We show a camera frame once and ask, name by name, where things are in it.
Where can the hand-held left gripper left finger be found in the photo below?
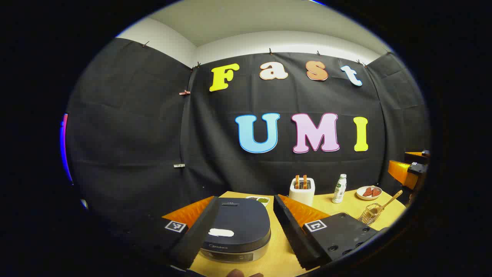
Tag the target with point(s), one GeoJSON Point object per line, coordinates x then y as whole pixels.
{"type": "Point", "coordinates": [200, 234]}

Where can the red meat piece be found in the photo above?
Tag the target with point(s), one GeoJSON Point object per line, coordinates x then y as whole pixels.
{"type": "Point", "coordinates": [376, 192]}
{"type": "Point", "coordinates": [368, 192]}

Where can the dark blue rice cooker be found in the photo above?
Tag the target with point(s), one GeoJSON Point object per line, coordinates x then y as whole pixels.
{"type": "Point", "coordinates": [242, 219]}

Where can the white divided grain dish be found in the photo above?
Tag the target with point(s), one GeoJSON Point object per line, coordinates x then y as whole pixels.
{"type": "Point", "coordinates": [263, 200]}

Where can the bread slice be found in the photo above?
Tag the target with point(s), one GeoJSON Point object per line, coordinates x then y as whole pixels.
{"type": "Point", "coordinates": [305, 182]}
{"type": "Point", "coordinates": [297, 182]}

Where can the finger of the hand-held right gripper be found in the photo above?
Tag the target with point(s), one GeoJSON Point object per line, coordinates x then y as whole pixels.
{"type": "Point", "coordinates": [399, 171]}
{"type": "Point", "coordinates": [417, 156]}

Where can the white round plate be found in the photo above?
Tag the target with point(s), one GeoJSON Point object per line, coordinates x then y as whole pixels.
{"type": "Point", "coordinates": [361, 196]}

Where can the black backdrop cloth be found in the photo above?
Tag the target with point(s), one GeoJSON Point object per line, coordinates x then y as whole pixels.
{"type": "Point", "coordinates": [134, 134]}

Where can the white drink bottle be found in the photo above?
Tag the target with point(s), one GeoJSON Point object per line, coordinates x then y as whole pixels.
{"type": "Point", "coordinates": [339, 190]}

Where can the white toaster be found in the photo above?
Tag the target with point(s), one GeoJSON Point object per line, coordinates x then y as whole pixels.
{"type": "Point", "coordinates": [301, 197]}

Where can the wooden spoon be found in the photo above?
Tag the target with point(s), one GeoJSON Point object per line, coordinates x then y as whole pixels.
{"type": "Point", "coordinates": [390, 200]}

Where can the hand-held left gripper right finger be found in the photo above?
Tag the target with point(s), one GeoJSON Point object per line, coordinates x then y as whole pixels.
{"type": "Point", "coordinates": [292, 231]}

